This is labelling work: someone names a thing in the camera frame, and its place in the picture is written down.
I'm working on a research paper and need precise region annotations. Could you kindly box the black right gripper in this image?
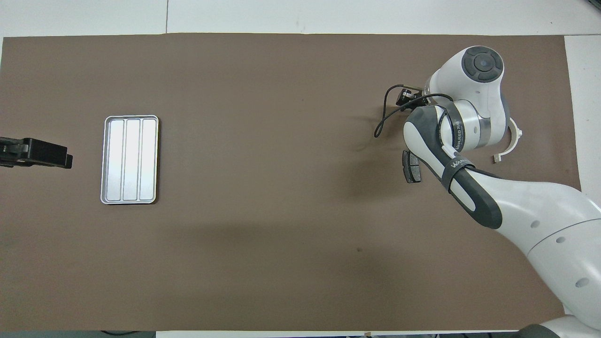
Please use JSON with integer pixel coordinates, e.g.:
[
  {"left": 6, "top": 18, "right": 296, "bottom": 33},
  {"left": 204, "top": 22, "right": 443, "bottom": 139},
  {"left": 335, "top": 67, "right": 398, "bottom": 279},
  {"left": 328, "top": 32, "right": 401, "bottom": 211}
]
[{"left": 397, "top": 88, "right": 429, "bottom": 108}]

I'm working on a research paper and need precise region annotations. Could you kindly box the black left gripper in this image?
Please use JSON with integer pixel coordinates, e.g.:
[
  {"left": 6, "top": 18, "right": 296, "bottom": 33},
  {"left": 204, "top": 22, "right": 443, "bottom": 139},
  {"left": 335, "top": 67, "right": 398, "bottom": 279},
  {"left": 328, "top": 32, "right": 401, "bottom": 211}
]
[{"left": 0, "top": 137, "right": 73, "bottom": 169}]

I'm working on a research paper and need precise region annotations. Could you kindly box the silver metal tray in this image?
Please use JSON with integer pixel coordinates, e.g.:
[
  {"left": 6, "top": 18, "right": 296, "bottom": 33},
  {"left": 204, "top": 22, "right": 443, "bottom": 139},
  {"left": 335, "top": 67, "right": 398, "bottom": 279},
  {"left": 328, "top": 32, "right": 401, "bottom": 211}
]
[{"left": 100, "top": 115, "right": 159, "bottom": 205}]

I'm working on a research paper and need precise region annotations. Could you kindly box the dark rectangular brake pad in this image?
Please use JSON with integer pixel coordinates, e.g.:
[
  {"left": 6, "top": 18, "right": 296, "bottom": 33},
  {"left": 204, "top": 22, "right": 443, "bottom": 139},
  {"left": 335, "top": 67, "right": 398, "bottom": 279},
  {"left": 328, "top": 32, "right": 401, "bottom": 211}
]
[{"left": 402, "top": 150, "right": 422, "bottom": 184}]

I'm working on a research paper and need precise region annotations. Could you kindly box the brown table mat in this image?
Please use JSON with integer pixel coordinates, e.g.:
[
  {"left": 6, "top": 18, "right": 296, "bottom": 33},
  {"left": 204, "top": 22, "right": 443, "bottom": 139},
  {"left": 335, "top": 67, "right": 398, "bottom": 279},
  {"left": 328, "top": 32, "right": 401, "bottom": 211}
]
[{"left": 0, "top": 33, "right": 583, "bottom": 331}]

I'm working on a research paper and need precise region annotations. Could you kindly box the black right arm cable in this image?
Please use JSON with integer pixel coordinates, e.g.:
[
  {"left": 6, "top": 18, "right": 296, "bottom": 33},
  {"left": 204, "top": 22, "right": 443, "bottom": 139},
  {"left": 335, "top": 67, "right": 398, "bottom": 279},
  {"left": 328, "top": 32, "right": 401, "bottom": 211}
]
[{"left": 374, "top": 84, "right": 454, "bottom": 138}]

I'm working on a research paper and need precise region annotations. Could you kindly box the white curved plastic bracket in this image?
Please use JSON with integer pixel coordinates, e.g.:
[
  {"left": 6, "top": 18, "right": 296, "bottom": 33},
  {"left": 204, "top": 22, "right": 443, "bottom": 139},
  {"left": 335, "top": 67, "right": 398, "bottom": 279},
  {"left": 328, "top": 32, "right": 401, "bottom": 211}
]
[{"left": 492, "top": 117, "right": 523, "bottom": 163}]

